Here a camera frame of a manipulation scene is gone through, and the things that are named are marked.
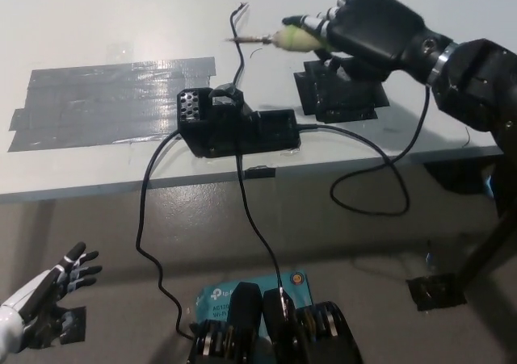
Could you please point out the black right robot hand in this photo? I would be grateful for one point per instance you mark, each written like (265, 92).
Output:
(375, 29)

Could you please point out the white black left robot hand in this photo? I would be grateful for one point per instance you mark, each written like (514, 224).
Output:
(44, 295)

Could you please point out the black robot torso blocks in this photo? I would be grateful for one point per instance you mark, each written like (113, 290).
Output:
(282, 340)

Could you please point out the black floor stand base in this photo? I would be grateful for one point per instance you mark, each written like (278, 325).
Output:
(432, 293)

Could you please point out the black floor tape patch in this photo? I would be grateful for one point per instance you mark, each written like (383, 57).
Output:
(76, 323)

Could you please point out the black fixture block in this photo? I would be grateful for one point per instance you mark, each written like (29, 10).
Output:
(242, 132)

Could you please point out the teal tp-link box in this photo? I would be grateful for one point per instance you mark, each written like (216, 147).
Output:
(220, 299)

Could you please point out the small black tape strip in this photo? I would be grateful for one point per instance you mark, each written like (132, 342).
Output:
(260, 172)

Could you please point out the black table leg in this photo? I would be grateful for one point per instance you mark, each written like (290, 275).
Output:
(484, 255)

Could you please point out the grey duct tape patch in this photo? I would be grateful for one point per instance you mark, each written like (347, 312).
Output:
(101, 101)

